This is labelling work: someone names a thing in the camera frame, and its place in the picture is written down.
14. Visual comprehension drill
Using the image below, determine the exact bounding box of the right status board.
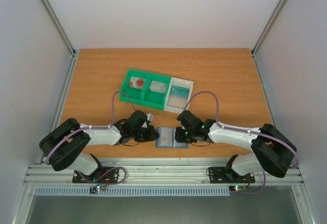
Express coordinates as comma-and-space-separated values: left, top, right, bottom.
229, 185, 247, 192

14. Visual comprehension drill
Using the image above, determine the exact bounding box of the left aluminium frame post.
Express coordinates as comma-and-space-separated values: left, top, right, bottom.
40, 0, 76, 56

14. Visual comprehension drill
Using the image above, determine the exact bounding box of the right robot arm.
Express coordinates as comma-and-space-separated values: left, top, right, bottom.
175, 110, 297, 183

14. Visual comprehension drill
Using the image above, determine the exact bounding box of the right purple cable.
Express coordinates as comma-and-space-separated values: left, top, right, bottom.
181, 91, 300, 195

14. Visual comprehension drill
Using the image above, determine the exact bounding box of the status board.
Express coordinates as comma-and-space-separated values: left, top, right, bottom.
89, 185, 106, 194
229, 185, 247, 192

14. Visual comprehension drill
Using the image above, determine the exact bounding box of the green bin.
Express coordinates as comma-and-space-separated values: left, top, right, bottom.
120, 69, 150, 104
141, 73, 171, 110

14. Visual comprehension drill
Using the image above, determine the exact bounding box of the teal VIP card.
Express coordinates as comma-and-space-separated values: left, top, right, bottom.
170, 85, 190, 99

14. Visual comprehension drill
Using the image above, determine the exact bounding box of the white floral VIP card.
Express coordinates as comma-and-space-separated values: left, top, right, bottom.
158, 127, 173, 147

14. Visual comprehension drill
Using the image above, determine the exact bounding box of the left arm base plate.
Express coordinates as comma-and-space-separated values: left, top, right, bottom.
72, 167, 122, 184

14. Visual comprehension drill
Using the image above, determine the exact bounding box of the white translucent bin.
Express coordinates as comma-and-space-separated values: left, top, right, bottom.
163, 77, 194, 114

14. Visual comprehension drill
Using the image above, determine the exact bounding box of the aluminium rail front frame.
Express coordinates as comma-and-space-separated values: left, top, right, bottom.
22, 157, 305, 186

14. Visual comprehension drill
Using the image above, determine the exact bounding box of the teal leather card holder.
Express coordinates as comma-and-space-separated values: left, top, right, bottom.
155, 127, 189, 149

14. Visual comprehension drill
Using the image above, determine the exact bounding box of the left status board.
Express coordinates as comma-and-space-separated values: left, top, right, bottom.
89, 185, 106, 194

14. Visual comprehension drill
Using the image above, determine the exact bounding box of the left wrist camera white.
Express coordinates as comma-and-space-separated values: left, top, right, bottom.
143, 113, 154, 128

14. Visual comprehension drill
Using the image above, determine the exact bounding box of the card with red circles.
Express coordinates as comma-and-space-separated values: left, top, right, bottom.
129, 77, 146, 89

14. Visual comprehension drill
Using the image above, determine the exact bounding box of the purple cable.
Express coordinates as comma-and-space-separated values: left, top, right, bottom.
181, 91, 300, 195
45, 91, 137, 165

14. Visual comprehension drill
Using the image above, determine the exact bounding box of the grey card in bin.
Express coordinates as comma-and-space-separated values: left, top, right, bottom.
149, 81, 168, 94

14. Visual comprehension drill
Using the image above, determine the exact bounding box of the grey slotted cable duct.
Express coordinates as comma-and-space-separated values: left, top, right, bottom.
34, 186, 230, 197

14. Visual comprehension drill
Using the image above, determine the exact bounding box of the green bin middle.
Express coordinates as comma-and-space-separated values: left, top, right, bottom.
141, 73, 171, 110

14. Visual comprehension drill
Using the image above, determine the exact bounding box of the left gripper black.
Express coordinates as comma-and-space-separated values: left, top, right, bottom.
132, 126, 160, 143

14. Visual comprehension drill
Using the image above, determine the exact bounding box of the green bin left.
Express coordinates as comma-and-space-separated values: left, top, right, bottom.
120, 69, 150, 104

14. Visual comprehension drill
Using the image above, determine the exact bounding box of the aluminium frame post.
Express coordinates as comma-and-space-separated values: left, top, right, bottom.
251, 0, 288, 58
40, 0, 76, 56

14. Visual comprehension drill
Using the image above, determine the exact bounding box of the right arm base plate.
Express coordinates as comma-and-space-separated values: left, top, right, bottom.
206, 167, 255, 184

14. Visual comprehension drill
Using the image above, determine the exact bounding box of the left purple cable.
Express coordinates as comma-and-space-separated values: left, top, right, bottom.
45, 91, 137, 165

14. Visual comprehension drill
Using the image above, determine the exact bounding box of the right aluminium frame post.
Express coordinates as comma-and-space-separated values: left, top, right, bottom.
251, 0, 288, 58

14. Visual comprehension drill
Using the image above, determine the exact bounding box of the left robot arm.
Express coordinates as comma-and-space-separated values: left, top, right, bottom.
39, 110, 159, 182

